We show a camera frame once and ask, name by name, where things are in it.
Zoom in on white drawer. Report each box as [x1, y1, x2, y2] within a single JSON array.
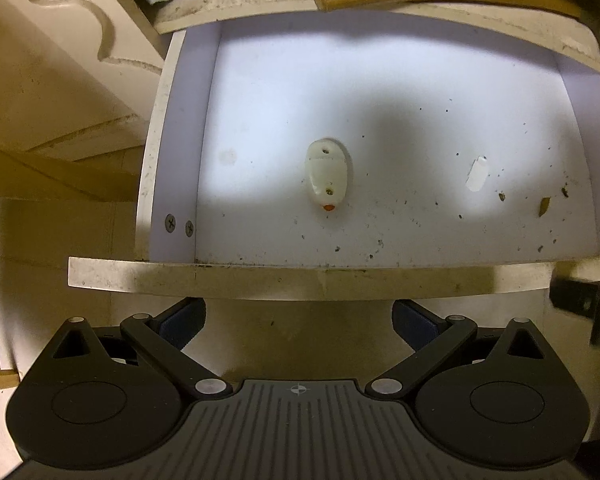
[[68, 11, 600, 301]]

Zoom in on wooden desk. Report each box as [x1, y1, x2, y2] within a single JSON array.
[[0, 0, 166, 202]]

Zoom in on white paper scrap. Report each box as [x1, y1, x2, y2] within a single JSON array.
[[465, 156, 490, 193]]

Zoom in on white oval plastic device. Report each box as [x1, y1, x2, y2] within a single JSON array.
[[304, 138, 351, 212]]

